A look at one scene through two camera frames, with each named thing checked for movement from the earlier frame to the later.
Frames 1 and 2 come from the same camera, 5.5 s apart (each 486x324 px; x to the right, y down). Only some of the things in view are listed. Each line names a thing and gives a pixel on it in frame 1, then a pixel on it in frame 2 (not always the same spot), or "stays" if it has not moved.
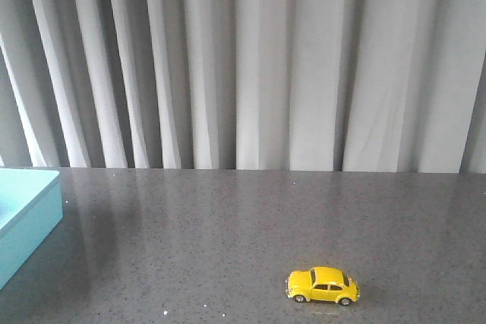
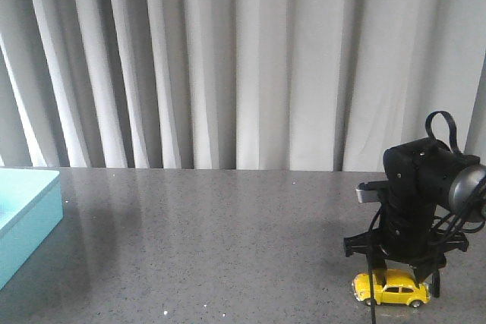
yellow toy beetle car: x=322 y=283 → x=399 y=288
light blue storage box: x=31 y=207 stays
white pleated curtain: x=375 y=66 stays
